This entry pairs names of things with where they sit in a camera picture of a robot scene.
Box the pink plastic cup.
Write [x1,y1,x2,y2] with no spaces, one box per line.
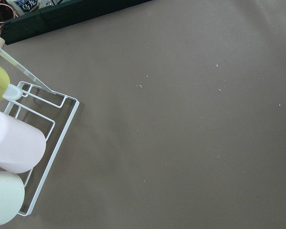
[0,112,46,174]

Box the pale green plastic cup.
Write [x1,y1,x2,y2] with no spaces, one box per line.
[0,171,25,225]

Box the dark green box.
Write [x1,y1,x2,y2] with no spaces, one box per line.
[0,0,148,45]

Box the white wire cup rack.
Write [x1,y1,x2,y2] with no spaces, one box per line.
[3,81,80,216]

